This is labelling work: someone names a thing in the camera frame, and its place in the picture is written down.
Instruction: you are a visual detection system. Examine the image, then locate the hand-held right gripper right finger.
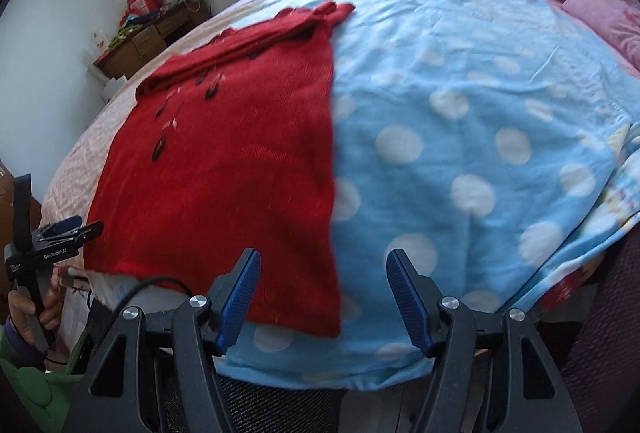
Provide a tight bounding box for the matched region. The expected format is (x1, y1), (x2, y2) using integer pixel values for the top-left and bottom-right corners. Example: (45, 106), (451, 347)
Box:
(386, 248), (585, 433)

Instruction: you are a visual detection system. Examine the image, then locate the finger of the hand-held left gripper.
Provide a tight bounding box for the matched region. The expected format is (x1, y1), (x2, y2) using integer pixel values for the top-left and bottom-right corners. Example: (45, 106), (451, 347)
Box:
(60, 221), (105, 247)
(37, 216), (84, 242)

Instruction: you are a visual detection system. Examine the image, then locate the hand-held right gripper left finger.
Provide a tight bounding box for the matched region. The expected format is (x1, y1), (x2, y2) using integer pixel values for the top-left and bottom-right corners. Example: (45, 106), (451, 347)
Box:
(60, 247), (263, 433)

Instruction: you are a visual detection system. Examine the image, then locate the red knitted sweater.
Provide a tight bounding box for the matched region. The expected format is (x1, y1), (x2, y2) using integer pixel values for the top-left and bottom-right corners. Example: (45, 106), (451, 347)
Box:
(82, 0), (357, 341)

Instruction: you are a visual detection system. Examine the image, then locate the person's left forearm green sleeve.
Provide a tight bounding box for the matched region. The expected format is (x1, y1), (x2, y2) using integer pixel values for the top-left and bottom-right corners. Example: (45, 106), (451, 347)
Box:
(0, 320), (83, 433)

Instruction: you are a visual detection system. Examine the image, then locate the person's left hand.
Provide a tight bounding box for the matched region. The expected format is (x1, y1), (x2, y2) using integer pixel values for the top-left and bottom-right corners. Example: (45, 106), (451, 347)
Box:
(7, 283), (64, 354)

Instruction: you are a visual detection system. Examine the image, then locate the brown wooden door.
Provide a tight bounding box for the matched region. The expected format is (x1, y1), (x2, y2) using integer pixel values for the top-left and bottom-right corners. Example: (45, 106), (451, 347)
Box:
(0, 158), (43, 259)

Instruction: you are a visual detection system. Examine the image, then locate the dark mesh chair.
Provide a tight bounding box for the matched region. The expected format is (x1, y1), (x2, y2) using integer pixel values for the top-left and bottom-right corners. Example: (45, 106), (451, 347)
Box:
(150, 223), (640, 433)

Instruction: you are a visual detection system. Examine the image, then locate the green cloth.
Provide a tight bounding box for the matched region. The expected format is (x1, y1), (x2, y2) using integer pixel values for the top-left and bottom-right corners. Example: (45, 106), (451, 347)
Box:
(107, 24), (147, 50)

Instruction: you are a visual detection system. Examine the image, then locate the wooden desk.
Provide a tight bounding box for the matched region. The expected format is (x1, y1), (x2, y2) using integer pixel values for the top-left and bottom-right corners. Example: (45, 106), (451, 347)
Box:
(92, 0), (213, 81)

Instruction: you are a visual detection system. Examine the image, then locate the blue polka dot blanket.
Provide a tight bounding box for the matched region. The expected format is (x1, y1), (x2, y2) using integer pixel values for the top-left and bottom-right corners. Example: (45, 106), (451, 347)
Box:
(215, 0), (640, 391)

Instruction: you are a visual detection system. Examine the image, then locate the red bag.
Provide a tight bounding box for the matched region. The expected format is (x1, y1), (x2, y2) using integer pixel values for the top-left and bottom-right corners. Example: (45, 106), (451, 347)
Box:
(120, 0), (167, 21)

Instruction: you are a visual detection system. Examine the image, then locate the colourful printed quilt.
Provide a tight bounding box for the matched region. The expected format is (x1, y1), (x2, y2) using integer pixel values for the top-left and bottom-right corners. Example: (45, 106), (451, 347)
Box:
(500, 120), (640, 316)

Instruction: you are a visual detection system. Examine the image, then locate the pink blanket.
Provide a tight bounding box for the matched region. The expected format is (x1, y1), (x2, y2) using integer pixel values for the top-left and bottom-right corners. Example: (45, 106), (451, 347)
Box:
(561, 0), (640, 76)

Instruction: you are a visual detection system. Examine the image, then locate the black cable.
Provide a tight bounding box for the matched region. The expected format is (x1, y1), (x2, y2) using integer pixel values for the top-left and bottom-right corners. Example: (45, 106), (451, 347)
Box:
(114, 277), (195, 315)

